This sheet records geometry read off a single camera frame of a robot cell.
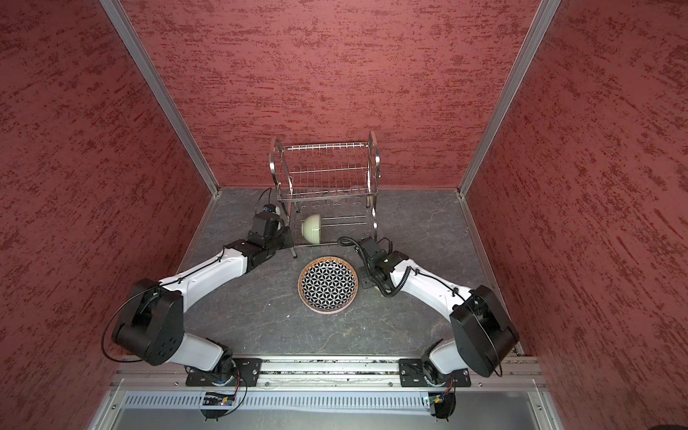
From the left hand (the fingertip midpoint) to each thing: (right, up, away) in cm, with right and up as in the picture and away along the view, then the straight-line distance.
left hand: (290, 236), depth 91 cm
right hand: (+28, -14, -4) cm, 31 cm away
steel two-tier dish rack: (+15, +20, +14) cm, 28 cm away
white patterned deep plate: (+13, -17, -1) cm, 21 cm away
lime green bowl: (+29, -14, -13) cm, 35 cm away
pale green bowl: (+7, +3, 0) cm, 8 cm away
